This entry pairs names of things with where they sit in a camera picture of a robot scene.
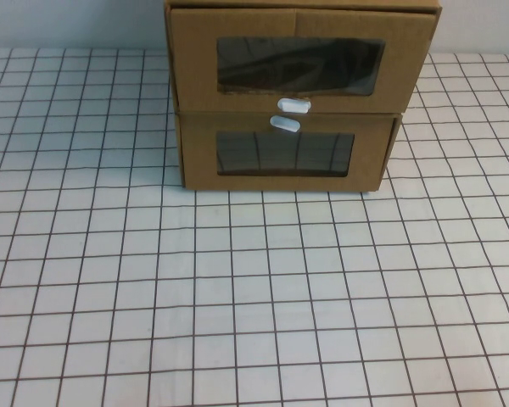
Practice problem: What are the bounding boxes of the cardboard box shell under stack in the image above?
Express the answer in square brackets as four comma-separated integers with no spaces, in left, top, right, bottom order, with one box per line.
[174,108,405,194]

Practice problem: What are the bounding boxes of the cardboard drawer with tilted handle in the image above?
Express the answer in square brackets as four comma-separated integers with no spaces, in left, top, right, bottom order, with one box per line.
[181,114,398,192]

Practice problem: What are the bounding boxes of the straight white plastic drawer handle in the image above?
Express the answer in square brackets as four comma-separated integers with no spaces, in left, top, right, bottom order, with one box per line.
[276,97,313,114]

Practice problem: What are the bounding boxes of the cardboard box shell with open top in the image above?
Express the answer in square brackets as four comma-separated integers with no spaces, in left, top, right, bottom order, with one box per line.
[164,0,444,116]

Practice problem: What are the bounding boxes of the cardboard drawer with straight handle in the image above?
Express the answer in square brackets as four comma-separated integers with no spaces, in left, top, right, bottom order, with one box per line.
[168,6,439,114]

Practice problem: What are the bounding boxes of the tilted white plastic drawer handle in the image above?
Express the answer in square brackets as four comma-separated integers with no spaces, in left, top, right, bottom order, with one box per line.
[268,114,303,135]

